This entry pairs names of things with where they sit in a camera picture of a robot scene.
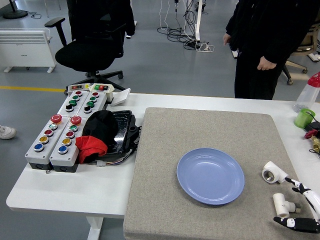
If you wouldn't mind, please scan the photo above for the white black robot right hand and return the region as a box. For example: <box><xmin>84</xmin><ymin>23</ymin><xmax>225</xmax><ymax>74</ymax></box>
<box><xmin>273</xmin><ymin>176</ymin><xmax>320</xmax><ymax>233</ymax></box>

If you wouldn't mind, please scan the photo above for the small white pipe tee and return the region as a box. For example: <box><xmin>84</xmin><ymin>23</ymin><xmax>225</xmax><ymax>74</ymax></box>
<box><xmin>272</xmin><ymin>192</ymin><xmax>302</xmax><ymax>218</ymax></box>

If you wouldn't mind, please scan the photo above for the large white pipe tee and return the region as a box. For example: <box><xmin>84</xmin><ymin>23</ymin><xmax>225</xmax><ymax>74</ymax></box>
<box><xmin>261</xmin><ymin>161</ymin><xmax>287</xmax><ymax>185</ymax></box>

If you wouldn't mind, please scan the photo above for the blue plate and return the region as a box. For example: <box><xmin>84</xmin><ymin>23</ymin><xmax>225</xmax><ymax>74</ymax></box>
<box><xmin>176</xmin><ymin>147</ymin><xmax>246</xmax><ymax>206</ymax></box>

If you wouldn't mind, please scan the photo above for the black box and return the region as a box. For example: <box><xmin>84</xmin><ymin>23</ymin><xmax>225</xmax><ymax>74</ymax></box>
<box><xmin>303</xmin><ymin>121</ymin><xmax>320</xmax><ymax>133</ymax></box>

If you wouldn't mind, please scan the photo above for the green cup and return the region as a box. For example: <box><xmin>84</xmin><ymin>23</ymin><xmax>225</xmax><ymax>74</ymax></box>
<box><xmin>293</xmin><ymin>108</ymin><xmax>316</xmax><ymax>129</ymax></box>

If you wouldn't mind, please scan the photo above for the clear bottle red cap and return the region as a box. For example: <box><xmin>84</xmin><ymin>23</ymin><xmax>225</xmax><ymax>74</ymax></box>
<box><xmin>292</xmin><ymin>71</ymin><xmax>320</xmax><ymax>113</ymax></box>

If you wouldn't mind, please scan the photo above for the tan office chair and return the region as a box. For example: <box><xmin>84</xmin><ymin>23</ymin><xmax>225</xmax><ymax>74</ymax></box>
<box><xmin>282</xmin><ymin>24</ymin><xmax>320</xmax><ymax>86</ymax></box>

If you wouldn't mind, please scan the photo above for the grey-brown mat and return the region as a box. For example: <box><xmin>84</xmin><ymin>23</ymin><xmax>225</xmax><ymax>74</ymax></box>
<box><xmin>123</xmin><ymin>107</ymin><xmax>320</xmax><ymax>240</ymax></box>

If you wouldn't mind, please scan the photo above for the person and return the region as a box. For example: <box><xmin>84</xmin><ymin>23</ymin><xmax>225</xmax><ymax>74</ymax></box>
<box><xmin>0</xmin><ymin>125</ymin><xmax>18</xmax><ymax>140</ymax></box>
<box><xmin>223</xmin><ymin>0</ymin><xmax>320</xmax><ymax>101</ymax></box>

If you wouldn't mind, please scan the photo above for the black plastic tray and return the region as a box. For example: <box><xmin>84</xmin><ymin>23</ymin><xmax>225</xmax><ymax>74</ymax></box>
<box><xmin>99</xmin><ymin>109</ymin><xmax>142</xmax><ymax>161</ymax></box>

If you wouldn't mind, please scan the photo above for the white desk leg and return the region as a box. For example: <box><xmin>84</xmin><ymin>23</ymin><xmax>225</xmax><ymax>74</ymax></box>
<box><xmin>194</xmin><ymin>0</ymin><xmax>203</xmax><ymax>41</ymax></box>

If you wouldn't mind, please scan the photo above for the black cloth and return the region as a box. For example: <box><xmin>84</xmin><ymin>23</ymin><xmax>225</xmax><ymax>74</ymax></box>
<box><xmin>82</xmin><ymin>109</ymin><xmax>120</xmax><ymax>153</ymax></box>

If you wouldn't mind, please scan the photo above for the red cloth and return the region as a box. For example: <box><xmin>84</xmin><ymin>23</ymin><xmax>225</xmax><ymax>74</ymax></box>
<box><xmin>75</xmin><ymin>135</ymin><xmax>108</xmax><ymax>165</ymax></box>

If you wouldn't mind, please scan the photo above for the four-button control box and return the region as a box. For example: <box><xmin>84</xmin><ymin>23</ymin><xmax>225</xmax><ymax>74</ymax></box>
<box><xmin>57</xmin><ymin>90</ymin><xmax>90</xmax><ymax>118</ymax></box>
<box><xmin>77</xmin><ymin>91</ymin><xmax>108</xmax><ymax>118</ymax></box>

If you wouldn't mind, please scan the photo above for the white table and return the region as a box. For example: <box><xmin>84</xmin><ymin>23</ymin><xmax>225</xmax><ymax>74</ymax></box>
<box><xmin>6</xmin><ymin>92</ymin><xmax>320</xmax><ymax>240</ymax></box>

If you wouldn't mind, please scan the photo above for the five-button control box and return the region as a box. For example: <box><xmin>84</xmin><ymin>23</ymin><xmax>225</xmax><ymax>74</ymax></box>
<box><xmin>24</xmin><ymin>114</ymin><xmax>71</xmax><ymax>171</ymax></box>
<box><xmin>49</xmin><ymin>115</ymin><xmax>88</xmax><ymax>173</ymax></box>

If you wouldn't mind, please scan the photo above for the black office chair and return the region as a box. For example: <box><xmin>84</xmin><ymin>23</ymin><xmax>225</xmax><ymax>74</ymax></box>
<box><xmin>44</xmin><ymin>0</ymin><xmax>137</xmax><ymax>92</ymax></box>

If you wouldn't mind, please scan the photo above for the black jacket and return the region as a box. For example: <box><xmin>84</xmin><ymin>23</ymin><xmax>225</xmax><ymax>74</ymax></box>
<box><xmin>66</xmin><ymin>0</ymin><xmax>136</xmax><ymax>42</ymax></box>

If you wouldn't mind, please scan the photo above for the white electric heater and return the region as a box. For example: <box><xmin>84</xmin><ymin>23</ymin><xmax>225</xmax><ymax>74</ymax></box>
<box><xmin>0</xmin><ymin>28</ymin><xmax>57</xmax><ymax>74</ymax></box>

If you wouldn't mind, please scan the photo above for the black fan base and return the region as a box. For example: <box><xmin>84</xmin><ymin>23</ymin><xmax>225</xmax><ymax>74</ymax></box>
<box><xmin>2</xmin><ymin>0</ymin><xmax>29</xmax><ymax>20</ymax></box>

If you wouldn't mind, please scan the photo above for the brass valve red handle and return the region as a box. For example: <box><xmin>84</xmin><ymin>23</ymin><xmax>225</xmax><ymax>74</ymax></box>
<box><xmin>304</xmin><ymin>129</ymin><xmax>320</xmax><ymax>153</ymax></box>

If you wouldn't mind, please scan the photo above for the coloured wire bundle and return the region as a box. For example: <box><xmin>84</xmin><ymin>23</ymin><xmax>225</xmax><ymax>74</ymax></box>
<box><xmin>96</xmin><ymin>147</ymin><xmax>137</xmax><ymax>167</ymax></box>

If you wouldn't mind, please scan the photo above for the floor cable bundle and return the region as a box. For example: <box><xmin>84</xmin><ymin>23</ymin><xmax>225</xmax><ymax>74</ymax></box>
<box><xmin>156</xmin><ymin>0</ymin><xmax>216</xmax><ymax>53</ymax></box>

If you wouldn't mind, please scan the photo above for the white wall switch plate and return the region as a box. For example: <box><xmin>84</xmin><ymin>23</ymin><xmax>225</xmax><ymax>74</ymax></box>
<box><xmin>111</xmin><ymin>87</ymin><xmax>132</xmax><ymax>107</ymax></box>

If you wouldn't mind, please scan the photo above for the white red-green switch box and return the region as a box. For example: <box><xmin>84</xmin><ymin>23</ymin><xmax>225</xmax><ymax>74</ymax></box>
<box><xmin>89</xmin><ymin>83</ymin><xmax>115</xmax><ymax>102</ymax></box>

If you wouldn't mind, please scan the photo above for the small grey switch box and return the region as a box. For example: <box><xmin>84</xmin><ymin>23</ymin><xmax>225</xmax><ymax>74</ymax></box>
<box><xmin>66</xmin><ymin>83</ymin><xmax>91</xmax><ymax>95</ymax></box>

